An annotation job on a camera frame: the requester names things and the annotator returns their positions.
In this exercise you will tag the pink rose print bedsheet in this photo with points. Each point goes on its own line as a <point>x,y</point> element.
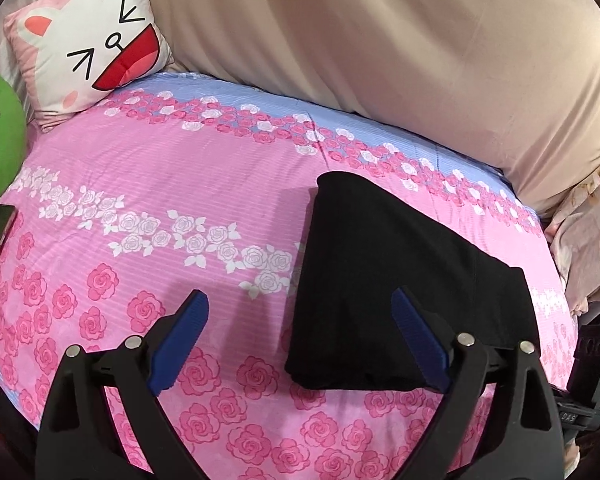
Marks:
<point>170,190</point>

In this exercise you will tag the beige blanket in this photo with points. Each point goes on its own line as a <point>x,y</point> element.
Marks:
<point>405,45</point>

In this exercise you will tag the cat face pillow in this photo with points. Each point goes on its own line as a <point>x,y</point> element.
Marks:
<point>80,35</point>

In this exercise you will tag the black pants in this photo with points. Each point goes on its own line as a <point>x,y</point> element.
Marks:
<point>380,270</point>

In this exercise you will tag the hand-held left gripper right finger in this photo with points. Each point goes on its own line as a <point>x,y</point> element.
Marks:
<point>420,340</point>

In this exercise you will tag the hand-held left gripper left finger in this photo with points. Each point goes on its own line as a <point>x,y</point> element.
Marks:
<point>180,340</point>

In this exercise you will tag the pale floral cloth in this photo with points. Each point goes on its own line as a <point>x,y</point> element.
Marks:
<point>587,240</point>

